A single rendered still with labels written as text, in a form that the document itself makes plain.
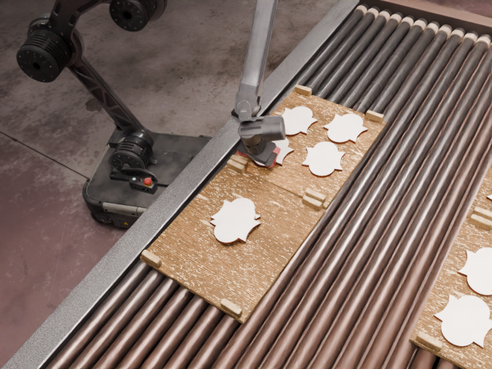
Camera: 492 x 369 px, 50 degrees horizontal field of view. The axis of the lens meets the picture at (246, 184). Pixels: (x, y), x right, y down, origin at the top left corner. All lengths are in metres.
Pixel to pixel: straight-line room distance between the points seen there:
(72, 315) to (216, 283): 0.38
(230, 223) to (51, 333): 0.54
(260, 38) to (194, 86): 2.02
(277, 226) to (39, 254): 1.61
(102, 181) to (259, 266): 1.41
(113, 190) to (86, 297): 1.19
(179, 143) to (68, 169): 0.73
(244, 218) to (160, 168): 1.20
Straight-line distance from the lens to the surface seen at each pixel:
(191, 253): 1.46
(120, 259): 1.52
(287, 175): 1.60
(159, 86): 3.52
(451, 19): 2.29
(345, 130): 1.72
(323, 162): 1.62
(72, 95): 3.64
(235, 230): 1.45
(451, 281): 1.44
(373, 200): 1.58
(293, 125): 1.73
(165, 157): 2.66
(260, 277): 1.40
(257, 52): 1.46
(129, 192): 2.58
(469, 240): 1.53
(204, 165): 1.68
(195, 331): 1.36
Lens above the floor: 2.14
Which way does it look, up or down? 49 degrees down
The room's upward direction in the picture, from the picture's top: 6 degrees counter-clockwise
